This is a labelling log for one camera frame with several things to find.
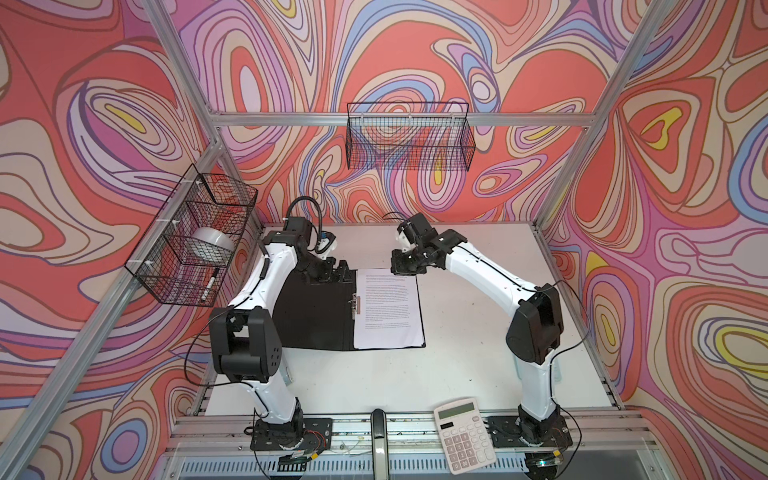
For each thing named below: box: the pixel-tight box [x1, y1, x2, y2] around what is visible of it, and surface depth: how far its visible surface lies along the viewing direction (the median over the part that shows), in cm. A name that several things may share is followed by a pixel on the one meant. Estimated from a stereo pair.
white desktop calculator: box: [434, 398, 497, 475], surface depth 73 cm
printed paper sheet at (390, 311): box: [353, 268, 426, 349], surface depth 96 cm
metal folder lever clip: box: [351, 293, 361, 320], surface depth 98 cm
